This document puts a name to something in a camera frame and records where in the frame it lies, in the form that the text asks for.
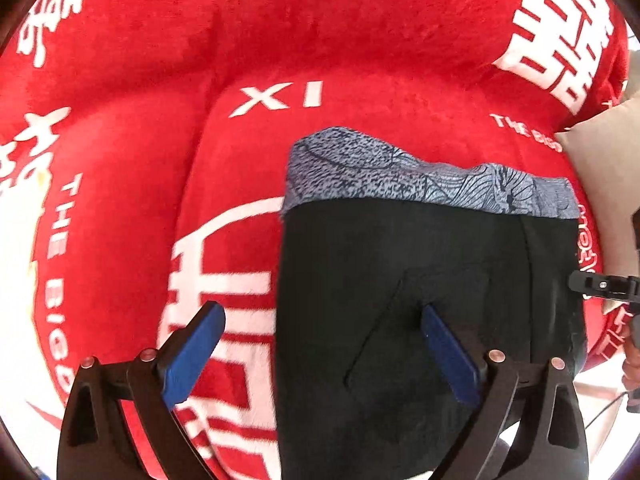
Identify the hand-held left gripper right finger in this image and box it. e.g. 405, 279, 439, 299
421, 304, 589, 480

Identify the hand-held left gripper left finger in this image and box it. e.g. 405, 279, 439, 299
56, 301, 227, 480

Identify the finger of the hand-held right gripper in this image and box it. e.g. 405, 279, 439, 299
569, 271, 640, 306

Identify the black pants grey patterned waistband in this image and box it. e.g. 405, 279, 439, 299
276, 126, 589, 480

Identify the person's right hand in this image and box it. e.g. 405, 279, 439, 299
620, 329, 637, 393

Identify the beige pillow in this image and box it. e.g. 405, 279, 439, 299
554, 102, 640, 316

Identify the red printed blanket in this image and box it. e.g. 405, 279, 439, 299
0, 0, 632, 480

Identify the thin dark cable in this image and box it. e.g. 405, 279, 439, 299
582, 391, 632, 433

